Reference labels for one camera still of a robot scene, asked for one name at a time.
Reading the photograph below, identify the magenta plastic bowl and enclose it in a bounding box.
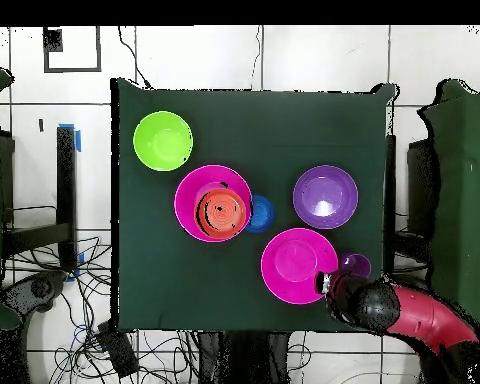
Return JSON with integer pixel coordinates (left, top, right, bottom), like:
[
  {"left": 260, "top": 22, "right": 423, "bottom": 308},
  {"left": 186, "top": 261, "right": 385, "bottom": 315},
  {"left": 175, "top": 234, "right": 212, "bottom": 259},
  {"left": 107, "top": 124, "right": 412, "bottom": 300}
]
[
  {"left": 173, "top": 164, "right": 253, "bottom": 244},
  {"left": 260, "top": 227, "right": 340, "bottom": 306}
]

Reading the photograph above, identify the grey pedestal foot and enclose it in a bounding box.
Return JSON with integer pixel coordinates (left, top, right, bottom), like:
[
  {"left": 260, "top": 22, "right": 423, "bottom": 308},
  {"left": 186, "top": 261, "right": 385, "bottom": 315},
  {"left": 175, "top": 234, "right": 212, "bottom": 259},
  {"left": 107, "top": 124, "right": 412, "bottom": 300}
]
[{"left": 0, "top": 270, "right": 69, "bottom": 317}]

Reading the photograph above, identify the black metal stand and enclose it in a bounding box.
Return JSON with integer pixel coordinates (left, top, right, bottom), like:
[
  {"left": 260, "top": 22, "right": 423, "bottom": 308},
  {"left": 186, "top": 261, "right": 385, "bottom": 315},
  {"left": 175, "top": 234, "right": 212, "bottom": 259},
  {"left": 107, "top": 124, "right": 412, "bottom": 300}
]
[{"left": 3, "top": 126, "right": 79, "bottom": 273}]

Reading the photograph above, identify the thin grey cable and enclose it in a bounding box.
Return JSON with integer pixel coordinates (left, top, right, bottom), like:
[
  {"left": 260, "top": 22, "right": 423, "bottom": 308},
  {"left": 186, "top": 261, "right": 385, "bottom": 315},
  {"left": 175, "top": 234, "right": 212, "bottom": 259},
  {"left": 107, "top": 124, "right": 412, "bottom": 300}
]
[{"left": 250, "top": 26, "right": 264, "bottom": 91}]

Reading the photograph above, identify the black floor box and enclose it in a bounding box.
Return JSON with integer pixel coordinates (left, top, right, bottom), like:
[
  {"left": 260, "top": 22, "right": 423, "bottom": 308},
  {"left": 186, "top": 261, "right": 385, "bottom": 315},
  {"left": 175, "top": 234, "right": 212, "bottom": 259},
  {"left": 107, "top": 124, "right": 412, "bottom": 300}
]
[{"left": 96, "top": 321, "right": 140, "bottom": 379}]

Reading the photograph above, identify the black square floor frame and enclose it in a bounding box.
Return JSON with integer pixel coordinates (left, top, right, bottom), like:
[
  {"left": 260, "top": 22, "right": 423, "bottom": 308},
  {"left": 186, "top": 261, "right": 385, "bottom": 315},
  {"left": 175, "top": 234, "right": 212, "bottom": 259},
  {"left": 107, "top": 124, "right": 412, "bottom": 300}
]
[{"left": 43, "top": 26, "right": 102, "bottom": 74}]

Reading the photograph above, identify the purple plastic bowl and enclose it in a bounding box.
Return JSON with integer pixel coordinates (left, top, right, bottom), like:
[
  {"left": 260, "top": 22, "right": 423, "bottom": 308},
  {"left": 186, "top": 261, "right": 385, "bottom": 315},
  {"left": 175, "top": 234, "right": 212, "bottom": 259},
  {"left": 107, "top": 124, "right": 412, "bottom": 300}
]
[{"left": 292, "top": 164, "right": 360, "bottom": 231}]

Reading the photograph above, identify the large lime green bowl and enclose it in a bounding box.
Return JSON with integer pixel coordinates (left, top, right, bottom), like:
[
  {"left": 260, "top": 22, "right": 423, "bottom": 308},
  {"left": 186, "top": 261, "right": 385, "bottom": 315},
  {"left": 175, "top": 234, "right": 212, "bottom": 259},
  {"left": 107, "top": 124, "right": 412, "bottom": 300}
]
[{"left": 132, "top": 110, "right": 194, "bottom": 173}]

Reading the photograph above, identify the tangle of black cables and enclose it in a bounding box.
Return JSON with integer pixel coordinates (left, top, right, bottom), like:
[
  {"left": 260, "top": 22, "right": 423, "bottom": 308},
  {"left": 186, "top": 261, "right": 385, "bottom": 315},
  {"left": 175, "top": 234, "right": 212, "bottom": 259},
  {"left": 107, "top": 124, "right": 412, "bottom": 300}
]
[{"left": 3, "top": 235, "right": 201, "bottom": 384}]

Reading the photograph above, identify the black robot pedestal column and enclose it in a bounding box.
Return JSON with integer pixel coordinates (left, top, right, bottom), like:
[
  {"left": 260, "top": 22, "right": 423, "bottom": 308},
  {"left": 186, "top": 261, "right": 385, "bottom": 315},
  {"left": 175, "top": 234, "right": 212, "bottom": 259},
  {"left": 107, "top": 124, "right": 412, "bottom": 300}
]
[{"left": 197, "top": 331, "right": 293, "bottom": 384}]

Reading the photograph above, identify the blue plastic bowl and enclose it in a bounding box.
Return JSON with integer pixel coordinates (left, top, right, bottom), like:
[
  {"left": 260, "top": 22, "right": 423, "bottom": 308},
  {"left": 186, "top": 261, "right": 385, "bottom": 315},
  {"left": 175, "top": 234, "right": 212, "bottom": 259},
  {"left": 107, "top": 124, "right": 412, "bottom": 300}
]
[{"left": 245, "top": 194, "right": 276, "bottom": 235}]

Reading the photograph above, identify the red plastic bowl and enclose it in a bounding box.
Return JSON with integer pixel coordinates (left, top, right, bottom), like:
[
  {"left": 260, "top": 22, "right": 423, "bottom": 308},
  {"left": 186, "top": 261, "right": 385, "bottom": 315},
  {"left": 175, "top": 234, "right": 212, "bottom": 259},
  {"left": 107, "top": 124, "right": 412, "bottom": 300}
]
[{"left": 193, "top": 187, "right": 248, "bottom": 241}]

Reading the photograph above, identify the purple plastic cup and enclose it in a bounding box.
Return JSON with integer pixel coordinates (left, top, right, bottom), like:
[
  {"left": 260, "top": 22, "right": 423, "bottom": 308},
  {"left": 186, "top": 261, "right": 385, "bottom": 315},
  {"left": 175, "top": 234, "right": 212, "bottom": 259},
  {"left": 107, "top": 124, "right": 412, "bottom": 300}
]
[{"left": 337, "top": 252, "right": 372, "bottom": 280}]

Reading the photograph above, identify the dark green tablecloth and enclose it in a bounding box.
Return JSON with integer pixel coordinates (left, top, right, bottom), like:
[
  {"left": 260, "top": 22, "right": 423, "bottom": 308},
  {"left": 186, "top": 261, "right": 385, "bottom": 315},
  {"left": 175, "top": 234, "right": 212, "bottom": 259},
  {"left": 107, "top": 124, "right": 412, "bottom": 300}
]
[{"left": 110, "top": 77, "right": 397, "bottom": 336}]

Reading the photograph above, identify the blue tape strip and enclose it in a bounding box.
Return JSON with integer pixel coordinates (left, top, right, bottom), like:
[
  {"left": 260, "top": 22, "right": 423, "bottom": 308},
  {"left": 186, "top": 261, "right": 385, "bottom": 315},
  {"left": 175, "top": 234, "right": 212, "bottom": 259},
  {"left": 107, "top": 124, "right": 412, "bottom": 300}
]
[{"left": 58, "top": 123, "right": 82, "bottom": 153}]

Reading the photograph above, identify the black cable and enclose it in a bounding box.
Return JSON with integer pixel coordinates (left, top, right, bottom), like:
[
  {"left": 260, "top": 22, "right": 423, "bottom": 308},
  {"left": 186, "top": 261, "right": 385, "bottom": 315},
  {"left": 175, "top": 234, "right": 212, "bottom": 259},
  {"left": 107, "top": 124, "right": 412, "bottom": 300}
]
[{"left": 117, "top": 26, "right": 152, "bottom": 88}]

